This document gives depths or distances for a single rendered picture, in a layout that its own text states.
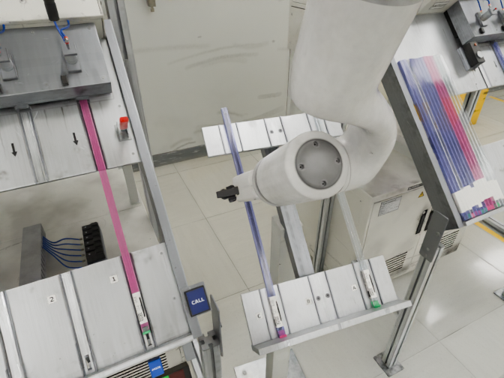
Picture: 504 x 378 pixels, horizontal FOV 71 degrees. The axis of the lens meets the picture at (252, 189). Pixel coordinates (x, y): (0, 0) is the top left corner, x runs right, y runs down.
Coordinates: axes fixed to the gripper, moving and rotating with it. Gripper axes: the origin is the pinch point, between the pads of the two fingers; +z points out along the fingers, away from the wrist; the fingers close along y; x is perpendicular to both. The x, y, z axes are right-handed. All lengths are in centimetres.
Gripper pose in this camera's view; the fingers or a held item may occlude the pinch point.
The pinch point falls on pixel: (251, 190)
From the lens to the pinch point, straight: 72.4
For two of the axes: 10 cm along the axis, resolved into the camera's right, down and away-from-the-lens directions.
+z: -2.6, 1.0, 9.6
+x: 2.0, 9.8, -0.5
